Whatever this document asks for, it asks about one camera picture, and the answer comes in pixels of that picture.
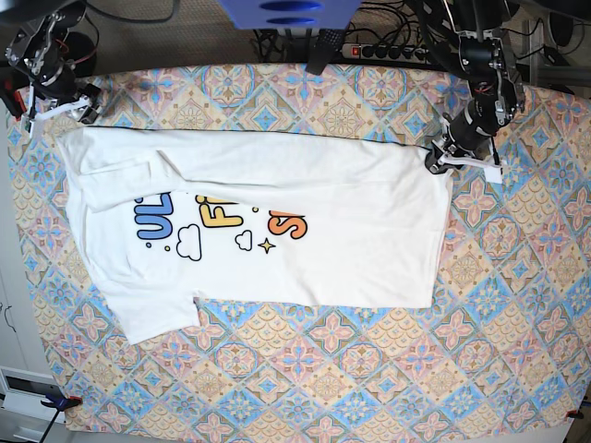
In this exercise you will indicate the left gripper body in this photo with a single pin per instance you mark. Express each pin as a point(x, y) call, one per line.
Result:
point(462, 144)

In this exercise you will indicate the orange black table clamp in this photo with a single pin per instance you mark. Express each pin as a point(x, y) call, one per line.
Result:
point(61, 403)

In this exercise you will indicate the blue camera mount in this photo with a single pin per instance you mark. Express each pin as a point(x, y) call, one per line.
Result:
point(300, 14)

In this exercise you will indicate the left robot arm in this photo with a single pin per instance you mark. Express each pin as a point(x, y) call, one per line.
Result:
point(485, 59)

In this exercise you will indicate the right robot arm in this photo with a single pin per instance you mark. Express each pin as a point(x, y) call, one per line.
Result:
point(46, 64)

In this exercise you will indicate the black power strip red switch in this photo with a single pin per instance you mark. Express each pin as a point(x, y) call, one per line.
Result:
point(386, 52)

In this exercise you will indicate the patterned tile tablecloth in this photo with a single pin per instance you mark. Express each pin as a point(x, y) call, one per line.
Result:
point(504, 348)

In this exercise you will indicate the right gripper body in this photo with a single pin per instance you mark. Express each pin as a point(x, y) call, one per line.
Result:
point(85, 109)

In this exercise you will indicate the white printed T-shirt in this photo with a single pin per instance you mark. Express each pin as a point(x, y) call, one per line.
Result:
point(162, 218)

